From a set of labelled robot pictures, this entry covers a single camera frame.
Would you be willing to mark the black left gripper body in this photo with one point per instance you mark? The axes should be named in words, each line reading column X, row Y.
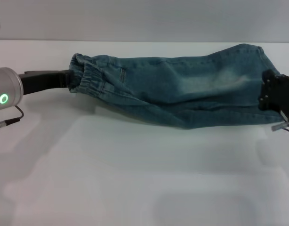
column 41, row 81

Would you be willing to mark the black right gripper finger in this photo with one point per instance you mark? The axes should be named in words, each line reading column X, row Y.
column 268, row 89

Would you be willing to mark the blue denim shorts with print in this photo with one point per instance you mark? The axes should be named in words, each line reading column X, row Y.
column 172, row 82

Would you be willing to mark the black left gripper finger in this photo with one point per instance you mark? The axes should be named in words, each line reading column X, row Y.
column 68, row 78

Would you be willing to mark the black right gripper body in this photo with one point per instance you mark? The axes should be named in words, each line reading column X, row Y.
column 285, row 91

